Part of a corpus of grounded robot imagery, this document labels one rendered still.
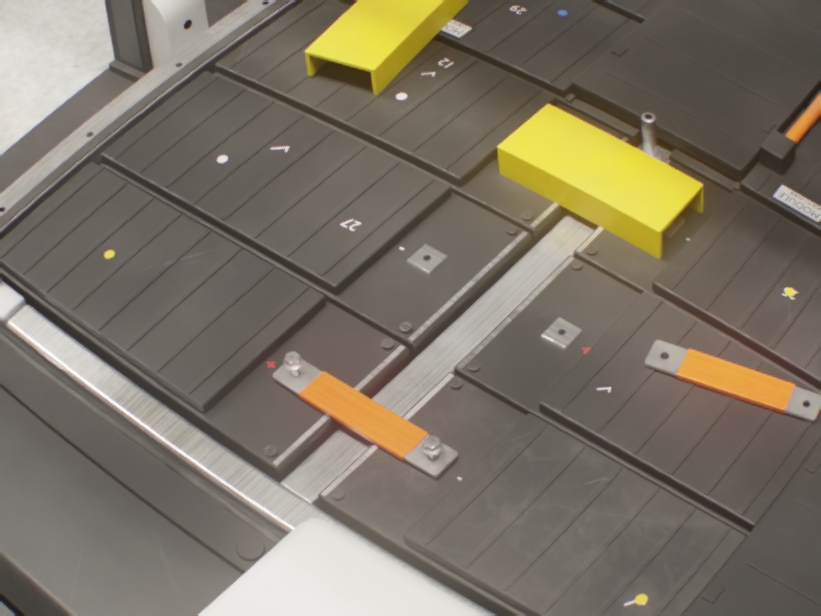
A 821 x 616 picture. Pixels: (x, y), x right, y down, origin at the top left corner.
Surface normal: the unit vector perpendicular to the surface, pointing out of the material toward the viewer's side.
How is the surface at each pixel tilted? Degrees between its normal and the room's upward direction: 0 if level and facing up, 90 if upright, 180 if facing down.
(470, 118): 0
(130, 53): 90
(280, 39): 0
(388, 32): 0
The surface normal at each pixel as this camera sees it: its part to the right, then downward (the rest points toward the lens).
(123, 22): -0.65, 0.59
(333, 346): -0.10, -0.68
